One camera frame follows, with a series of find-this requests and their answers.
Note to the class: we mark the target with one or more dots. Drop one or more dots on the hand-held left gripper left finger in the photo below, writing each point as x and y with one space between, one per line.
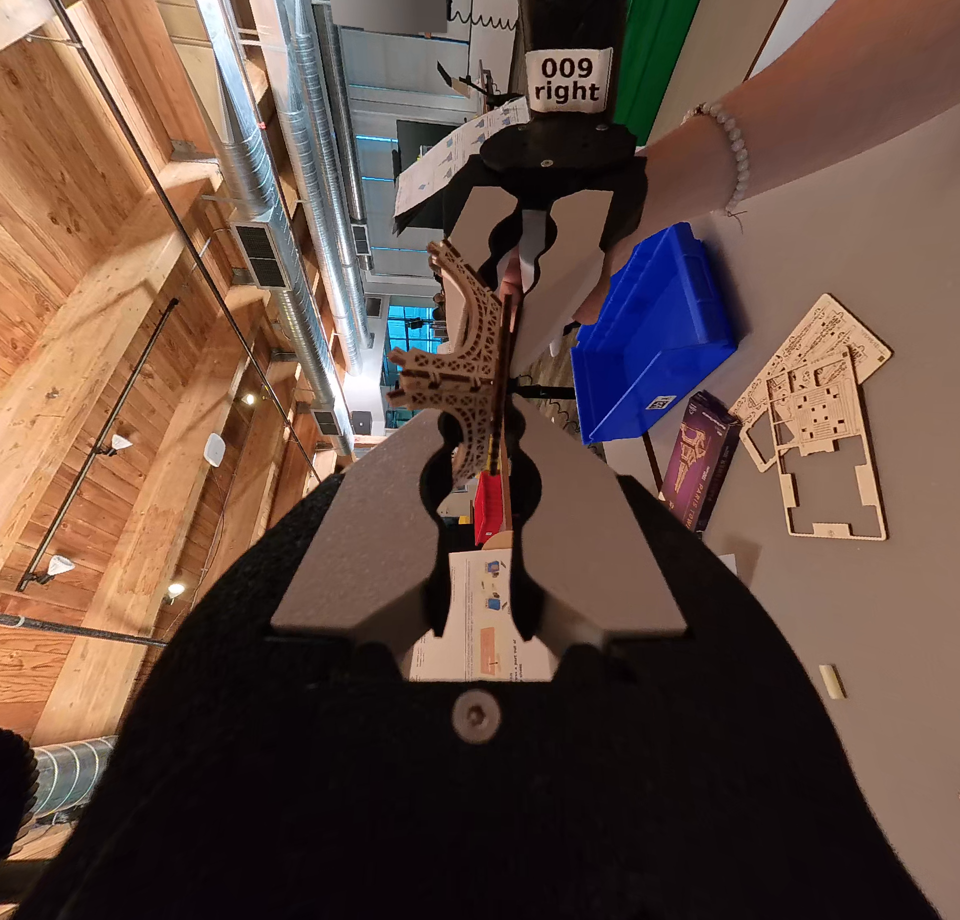
360 552

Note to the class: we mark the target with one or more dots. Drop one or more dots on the grey desk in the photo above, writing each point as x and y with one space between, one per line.
862 635

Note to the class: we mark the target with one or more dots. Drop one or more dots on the long silver ventilation duct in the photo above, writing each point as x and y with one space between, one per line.
247 155
322 147

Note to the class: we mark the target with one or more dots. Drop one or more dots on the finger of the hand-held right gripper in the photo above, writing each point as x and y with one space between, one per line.
577 260
480 215

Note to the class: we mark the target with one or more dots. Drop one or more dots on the printed sheet on black stand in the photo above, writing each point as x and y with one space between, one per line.
450 162

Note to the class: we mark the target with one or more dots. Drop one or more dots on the red plastic bin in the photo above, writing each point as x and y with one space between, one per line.
487 507

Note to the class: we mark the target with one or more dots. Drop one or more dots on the short silver ventilation duct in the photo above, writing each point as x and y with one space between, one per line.
75 777

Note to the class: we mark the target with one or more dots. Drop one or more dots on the purple puzzle box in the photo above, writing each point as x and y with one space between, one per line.
697 462

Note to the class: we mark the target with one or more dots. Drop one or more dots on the stack of green bins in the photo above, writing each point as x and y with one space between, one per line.
660 35

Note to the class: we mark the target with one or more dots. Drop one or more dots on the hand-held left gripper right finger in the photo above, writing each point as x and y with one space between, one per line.
600 560

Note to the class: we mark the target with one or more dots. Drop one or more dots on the person's right hand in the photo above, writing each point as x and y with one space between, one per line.
690 170

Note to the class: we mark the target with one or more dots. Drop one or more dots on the blue plastic bin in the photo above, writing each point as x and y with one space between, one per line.
660 335

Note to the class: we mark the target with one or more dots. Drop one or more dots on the black fuzzy disc on rod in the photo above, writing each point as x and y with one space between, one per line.
11 785

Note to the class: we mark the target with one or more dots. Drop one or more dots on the small pale block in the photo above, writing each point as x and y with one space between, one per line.
831 681

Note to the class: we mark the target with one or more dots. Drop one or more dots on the person's right forearm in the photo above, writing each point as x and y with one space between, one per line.
840 87

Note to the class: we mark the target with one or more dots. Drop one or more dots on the wooden lattice tower base model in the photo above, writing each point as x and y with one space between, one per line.
457 365

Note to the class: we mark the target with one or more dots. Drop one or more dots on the instruction booklet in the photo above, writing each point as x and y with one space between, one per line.
480 635

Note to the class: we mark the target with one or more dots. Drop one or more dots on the air vent grille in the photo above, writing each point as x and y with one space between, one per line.
262 256

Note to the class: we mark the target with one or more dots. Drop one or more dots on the emptied wooden puzzle frame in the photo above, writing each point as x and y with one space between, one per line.
825 530

